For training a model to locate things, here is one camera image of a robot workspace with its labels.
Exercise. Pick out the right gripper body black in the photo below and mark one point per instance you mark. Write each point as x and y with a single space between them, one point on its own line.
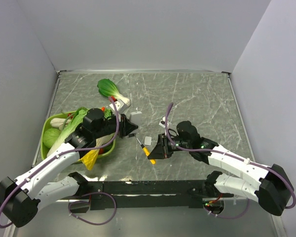
169 148

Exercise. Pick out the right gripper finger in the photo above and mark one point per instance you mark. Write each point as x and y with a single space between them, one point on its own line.
162 139
158 152

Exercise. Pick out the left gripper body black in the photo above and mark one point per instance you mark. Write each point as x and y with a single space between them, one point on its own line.
121 129

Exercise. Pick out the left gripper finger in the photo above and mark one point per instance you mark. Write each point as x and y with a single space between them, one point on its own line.
124 117
129 128

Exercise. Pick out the yellow handled screwdriver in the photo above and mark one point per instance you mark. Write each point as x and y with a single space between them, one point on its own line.
146 152

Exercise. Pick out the white remote control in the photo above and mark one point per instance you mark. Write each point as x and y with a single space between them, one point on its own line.
136 118

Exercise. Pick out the white battery cover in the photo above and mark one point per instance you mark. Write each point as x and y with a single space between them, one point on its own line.
147 141

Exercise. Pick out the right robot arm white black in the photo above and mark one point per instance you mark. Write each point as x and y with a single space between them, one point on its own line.
268 186

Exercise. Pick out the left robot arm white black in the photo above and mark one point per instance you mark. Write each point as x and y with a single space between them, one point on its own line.
23 197

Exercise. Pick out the green bok choy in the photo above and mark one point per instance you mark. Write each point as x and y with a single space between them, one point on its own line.
108 88

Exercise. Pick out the green lettuce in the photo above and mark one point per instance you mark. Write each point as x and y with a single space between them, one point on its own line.
73 120

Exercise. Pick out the napa cabbage yellow white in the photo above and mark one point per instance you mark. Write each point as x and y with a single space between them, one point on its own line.
90 158

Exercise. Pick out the white radish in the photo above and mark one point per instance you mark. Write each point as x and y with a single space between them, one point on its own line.
58 123

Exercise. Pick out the round green cabbage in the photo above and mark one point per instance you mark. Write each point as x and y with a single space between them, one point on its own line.
50 136

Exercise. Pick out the green plastic basket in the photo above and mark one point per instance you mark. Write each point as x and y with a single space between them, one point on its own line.
43 149

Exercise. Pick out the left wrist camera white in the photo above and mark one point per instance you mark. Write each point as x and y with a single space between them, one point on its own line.
121 107

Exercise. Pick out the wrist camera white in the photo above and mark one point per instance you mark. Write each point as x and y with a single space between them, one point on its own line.
121 107
162 123

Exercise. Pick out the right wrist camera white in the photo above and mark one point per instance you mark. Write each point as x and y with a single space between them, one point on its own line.
162 123

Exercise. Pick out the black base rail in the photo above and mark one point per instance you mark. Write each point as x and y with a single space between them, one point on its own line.
137 194

